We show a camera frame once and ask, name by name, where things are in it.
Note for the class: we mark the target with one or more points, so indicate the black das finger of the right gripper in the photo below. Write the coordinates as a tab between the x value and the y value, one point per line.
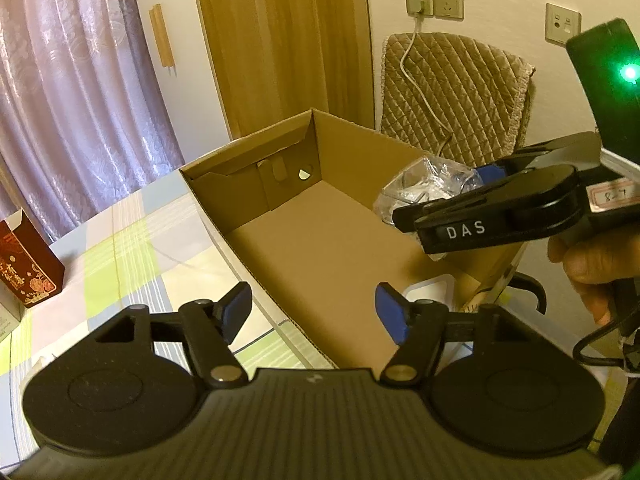
533	204

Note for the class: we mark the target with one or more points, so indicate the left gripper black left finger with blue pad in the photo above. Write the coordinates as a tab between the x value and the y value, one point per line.
209	328

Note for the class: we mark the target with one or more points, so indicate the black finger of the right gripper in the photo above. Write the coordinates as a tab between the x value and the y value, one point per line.
565	162

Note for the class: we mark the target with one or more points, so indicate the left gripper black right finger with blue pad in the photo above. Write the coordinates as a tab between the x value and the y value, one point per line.
418	329

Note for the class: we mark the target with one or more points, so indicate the clear plastic bag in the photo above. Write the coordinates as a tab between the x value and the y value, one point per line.
427	179

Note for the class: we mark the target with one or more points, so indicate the person's right hand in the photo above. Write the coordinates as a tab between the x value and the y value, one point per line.
592	264

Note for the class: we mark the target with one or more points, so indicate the checked tablecloth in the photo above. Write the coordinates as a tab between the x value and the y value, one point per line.
155	247

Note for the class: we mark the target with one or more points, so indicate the quilted brown chair cover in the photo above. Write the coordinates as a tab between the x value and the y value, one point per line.
455	96

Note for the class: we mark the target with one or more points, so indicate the brown cardboard box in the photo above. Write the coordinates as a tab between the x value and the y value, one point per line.
293	203

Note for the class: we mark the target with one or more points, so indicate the red gift box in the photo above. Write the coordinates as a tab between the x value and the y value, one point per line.
29	268

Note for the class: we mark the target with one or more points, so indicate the white charger plug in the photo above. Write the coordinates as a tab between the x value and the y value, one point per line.
416	7

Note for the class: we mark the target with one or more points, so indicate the purple curtain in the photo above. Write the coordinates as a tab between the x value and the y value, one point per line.
83	123

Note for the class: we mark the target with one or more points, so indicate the wooden door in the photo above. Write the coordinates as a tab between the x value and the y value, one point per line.
274	59

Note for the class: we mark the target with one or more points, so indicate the single wall socket plate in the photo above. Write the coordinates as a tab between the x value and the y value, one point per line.
561	24

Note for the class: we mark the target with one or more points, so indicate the wooden wall hook strip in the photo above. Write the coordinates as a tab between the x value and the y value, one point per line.
161	37

